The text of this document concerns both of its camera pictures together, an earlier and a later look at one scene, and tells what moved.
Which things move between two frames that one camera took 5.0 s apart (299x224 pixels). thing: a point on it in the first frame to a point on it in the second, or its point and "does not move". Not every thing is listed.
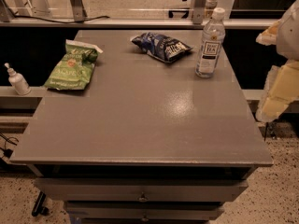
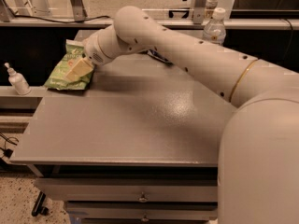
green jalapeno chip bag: x=75 y=69 does not move
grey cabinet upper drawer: x=140 y=189 does not move
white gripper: x=289 y=36 to x=92 y=50
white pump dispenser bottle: x=18 y=81 does not move
